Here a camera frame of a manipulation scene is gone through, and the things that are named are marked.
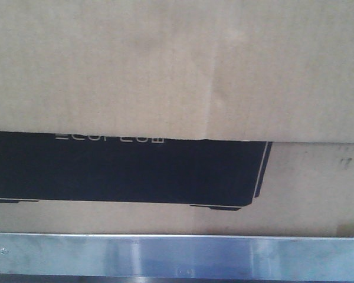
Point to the brown cardboard box black print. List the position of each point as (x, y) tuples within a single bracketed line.
[(279, 71)]

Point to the metal shelf front rail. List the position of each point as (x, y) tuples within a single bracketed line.
[(179, 256)]

